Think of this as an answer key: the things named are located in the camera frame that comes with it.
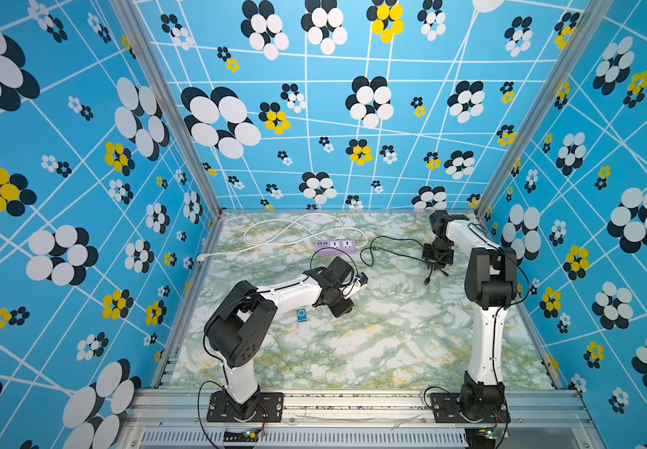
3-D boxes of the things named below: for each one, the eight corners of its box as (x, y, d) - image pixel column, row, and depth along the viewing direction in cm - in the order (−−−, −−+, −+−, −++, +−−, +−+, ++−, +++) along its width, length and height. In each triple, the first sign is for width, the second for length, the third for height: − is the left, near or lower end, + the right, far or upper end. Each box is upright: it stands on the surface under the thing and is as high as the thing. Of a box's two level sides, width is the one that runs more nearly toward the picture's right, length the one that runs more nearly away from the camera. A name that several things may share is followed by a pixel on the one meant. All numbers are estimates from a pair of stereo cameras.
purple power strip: (314, 253, 108) (314, 248, 106) (315, 244, 111) (314, 239, 109) (355, 253, 108) (356, 248, 106) (355, 244, 111) (355, 239, 109)
